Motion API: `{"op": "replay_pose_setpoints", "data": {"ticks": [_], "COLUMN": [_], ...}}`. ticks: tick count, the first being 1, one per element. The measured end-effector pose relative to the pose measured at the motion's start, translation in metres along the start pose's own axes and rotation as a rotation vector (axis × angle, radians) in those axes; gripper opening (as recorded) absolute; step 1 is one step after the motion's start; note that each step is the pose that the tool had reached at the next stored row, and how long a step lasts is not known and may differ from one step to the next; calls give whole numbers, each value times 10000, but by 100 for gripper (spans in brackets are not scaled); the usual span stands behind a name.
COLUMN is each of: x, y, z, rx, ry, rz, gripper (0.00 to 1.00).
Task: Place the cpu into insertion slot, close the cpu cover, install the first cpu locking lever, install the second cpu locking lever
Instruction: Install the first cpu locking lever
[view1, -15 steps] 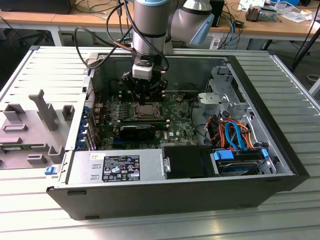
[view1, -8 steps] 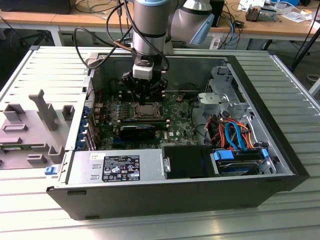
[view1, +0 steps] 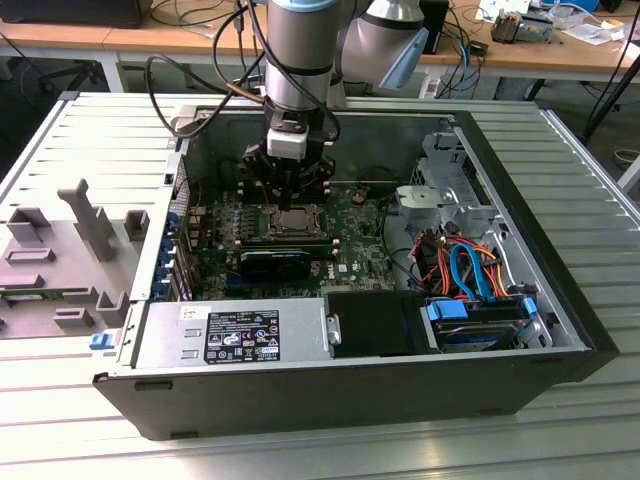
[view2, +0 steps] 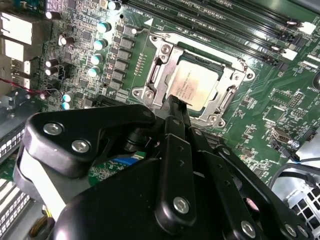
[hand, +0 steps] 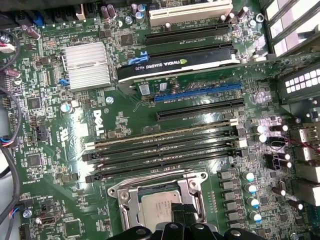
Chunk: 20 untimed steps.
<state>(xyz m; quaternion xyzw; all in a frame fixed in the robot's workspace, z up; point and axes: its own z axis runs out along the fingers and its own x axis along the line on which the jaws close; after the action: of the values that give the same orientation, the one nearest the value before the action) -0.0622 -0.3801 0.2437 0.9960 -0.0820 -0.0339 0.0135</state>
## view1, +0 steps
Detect pale blue teach pendant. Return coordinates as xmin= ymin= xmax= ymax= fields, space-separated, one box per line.
xmin=379 ymin=27 xmax=431 ymax=91

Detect grey parts rack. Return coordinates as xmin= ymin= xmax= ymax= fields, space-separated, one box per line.
xmin=0 ymin=178 xmax=151 ymax=341

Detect black case fan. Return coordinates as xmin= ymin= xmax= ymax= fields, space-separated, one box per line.
xmin=215 ymin=157 xmax=246 ymax=190

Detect black plastic shroud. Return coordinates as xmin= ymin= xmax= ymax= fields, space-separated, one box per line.
xmin=324 ymin=289 xmax=441 ymax=359

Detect white paper sheets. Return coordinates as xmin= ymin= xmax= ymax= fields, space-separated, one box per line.
xmin=562 ymin=17 xmax=626 ymax=47

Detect black graphics card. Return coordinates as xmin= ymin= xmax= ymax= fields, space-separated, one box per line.
xmin=238 ymin=248 xmax=312 ymax=282

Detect black flat device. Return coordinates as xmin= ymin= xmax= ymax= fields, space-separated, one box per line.
xmin=0 ymin=0 xmax=146 ymax=29

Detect blue data wire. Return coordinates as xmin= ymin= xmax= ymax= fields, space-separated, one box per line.
xmin=449 ymin=242 xmax=496 ymax=304

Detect black PC case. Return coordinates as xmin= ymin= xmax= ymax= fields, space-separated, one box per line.
xmin=92 ymin=102 xmax=621 ymax=441

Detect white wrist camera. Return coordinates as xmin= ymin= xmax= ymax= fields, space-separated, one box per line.
xmin=263 ymin=99 xmax=309 ymax=162

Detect CPU socket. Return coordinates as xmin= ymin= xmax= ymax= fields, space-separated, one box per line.
xmin=267 ymin=202 xmax=327 ymax=238

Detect orange wire bundle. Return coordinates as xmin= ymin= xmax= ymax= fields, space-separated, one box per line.
xmin=414 ymin=239 xmax=511 ymax=301

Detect silver CPU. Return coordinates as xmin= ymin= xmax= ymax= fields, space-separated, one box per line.
xmin=278 ymin=209 xmax=312 ymax=232

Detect silver power supply unit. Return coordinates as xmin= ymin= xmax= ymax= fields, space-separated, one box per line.
xmin=132 ymin=297 xmax=334 ymax=369

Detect metal socket cover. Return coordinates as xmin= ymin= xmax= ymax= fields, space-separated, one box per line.
xmin=267 ymin=203 xmax=326 ymax=237

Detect black tripod leg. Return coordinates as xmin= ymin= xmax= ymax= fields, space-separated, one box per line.
xmin=582 ymin=29 xmax=640 ymax=141

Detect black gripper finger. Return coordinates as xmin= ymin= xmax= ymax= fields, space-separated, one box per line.
xmin=241 ymin=142 xmax=290 ymax=211
xmin=286 ymin=156 xmax=336 ymax=210

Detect black box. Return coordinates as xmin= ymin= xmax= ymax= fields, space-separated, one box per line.
xmin=419 ymin=0 xmax=451 ymax=55

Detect green motherboard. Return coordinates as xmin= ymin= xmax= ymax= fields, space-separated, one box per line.
xmin=187 ymin=182 xmax=401 ymax=301

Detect metal drive cage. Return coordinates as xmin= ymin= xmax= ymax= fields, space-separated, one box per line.
xmin=394 ymin=130 xmax=507 ymax=236

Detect wooden office desk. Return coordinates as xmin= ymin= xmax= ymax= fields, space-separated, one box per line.
xmin=0 ymin=0 xmax=269 ymax=94
xmin=414 ymin=0 xmax=640 ymax=101

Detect green RAM stick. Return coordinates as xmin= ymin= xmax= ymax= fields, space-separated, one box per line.
xmin=240 ymin=238 xmax=335 ymax=257
xmin=0 ymin=288 xmax=66 ymax=302

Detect hard disk in blue carrier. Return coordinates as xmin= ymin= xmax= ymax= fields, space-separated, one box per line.
xmin=422 ymin=294 xmax=540 ymax=355

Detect grey desktop device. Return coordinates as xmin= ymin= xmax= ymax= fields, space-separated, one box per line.
xmin=489 ymin=9 xmax=556 ymax=45

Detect black office chair base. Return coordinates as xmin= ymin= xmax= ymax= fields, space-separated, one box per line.
xmin=29 ymin=59 xmax=101 ymax=99

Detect white power strip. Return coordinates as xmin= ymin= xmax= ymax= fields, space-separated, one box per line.
xmin=418 ymin=74 xmax=442 ymax=100

